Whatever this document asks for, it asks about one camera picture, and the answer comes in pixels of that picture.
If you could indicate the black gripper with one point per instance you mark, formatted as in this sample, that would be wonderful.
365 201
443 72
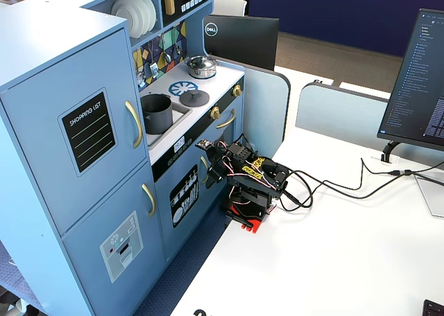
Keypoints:
214 170

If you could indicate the dark gray pot lid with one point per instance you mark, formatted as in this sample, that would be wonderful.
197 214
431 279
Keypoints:
189 99

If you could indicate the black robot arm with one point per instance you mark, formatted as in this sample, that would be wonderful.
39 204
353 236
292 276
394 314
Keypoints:
249 191

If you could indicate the silver glass pot lid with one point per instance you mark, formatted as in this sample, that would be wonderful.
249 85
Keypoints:
199 62

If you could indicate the black table clamp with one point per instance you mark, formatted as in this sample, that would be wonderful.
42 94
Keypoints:
239 219

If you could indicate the blue oven door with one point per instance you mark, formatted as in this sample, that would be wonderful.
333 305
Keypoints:
239 129

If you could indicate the blue dishwasher door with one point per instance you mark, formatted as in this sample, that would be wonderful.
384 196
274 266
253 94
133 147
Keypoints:
163 208

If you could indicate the gold stove knob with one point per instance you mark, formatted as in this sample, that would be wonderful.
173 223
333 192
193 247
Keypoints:
215 113
237 90

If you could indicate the white toy sink basin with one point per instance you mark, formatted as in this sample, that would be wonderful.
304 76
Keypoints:
180 116

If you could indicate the dark gray pot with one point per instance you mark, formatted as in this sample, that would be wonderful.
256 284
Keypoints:
157 118

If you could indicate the light blue desk divider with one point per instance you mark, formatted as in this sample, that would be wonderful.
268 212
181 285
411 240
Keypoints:
263 104
329 111

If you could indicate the silver metal pot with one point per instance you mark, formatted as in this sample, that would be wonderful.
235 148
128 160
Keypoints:
203 73

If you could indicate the blue freezer door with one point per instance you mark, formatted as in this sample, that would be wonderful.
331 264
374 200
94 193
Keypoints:
104 219

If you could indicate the silver slotted toy spatula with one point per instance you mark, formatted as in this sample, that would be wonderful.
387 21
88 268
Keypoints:
153 70

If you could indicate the silver toy ladle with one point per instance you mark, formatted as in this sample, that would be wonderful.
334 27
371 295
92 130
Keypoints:
167 57

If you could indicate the small silver toy spoon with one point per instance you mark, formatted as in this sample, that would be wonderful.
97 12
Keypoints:
178 49

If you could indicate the small black object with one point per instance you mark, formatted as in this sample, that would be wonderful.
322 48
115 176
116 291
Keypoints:
199 312

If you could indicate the black shopping list board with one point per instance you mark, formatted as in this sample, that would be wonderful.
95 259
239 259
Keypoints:
86 132

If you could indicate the black Dell monitor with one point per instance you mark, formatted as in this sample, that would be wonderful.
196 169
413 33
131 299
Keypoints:
243 42

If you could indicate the blue fridge door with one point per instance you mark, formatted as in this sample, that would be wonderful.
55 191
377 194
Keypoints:
104 87

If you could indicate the white chair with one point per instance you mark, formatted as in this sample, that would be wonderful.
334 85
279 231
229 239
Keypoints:
229 6

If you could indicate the white toy plate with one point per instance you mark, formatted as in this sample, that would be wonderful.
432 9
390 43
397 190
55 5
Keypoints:
152 9
143 14
123 16

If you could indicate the navy blue partition panel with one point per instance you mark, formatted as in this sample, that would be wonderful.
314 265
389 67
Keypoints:
347 11

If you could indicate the blue wooden toy kitchen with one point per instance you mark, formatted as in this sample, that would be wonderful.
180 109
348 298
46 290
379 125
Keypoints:
52 35

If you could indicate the silver monitor stand base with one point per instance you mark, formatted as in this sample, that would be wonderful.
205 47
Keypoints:
433 198

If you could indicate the monitor showing code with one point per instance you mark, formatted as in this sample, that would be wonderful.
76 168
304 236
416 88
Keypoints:
416 87

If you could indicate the black keyboard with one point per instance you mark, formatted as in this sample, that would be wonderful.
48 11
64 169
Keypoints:
435 309

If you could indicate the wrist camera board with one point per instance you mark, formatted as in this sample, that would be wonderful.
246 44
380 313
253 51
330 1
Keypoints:
204 143

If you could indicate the red robot base mount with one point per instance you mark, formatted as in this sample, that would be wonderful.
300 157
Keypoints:
255 227

